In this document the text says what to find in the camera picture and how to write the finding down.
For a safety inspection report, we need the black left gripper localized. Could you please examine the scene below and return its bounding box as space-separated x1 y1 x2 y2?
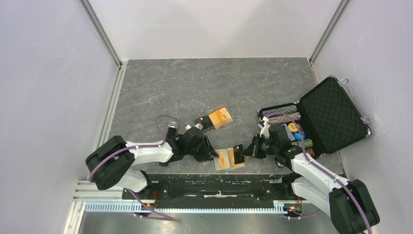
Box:
186 135 219 163

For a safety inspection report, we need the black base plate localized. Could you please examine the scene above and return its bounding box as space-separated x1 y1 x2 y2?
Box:
122 174 298 209

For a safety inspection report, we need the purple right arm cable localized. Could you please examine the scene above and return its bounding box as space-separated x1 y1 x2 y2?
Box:
263 111 373 234

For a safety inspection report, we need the beige leather card holder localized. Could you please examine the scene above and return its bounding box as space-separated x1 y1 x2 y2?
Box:
212 148 246 172

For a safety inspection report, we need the blue dealer chip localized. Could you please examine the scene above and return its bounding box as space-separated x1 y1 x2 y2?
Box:
294 132 305 140

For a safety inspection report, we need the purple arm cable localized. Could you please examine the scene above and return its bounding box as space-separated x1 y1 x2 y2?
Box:
88 115 189 222
263 111 373 234

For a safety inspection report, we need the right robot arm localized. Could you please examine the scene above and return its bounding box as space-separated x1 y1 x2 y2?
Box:
241 124 380 234

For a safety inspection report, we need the yellow dealer chip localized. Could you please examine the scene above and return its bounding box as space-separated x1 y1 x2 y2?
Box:
288 123 299 133

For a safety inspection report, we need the clear acrylic card tray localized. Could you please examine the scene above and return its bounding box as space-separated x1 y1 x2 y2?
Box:
193 105 234 134

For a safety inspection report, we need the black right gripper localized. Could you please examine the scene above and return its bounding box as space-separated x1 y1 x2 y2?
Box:
241 134 279 159

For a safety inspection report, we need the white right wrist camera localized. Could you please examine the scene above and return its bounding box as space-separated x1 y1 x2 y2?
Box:
259 117 271 138

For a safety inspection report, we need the purple green chip stack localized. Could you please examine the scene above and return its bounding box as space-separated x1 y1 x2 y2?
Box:
262 105 297 118

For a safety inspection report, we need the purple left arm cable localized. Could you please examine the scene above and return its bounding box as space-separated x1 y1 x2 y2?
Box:
88 115 189 222

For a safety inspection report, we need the brown orange chip stack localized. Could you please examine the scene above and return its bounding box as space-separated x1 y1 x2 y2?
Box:
305 148 316 157

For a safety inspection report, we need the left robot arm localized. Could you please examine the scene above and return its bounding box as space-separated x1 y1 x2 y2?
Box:
85 122 219 199

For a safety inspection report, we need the purple yellow chip stack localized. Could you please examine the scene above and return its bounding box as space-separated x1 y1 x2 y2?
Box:
269 112 301 124

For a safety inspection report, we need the gold card stack left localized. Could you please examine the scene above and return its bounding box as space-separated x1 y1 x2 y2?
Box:
208 107 233 129

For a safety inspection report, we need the black poker chip case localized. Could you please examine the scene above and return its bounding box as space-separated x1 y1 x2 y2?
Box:
257 76 372 158

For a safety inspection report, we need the blue playing card deck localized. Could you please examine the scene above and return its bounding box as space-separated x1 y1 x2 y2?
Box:
283 124 296 141

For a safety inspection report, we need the black card stack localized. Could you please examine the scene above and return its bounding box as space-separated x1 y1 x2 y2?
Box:
193 115 214 132

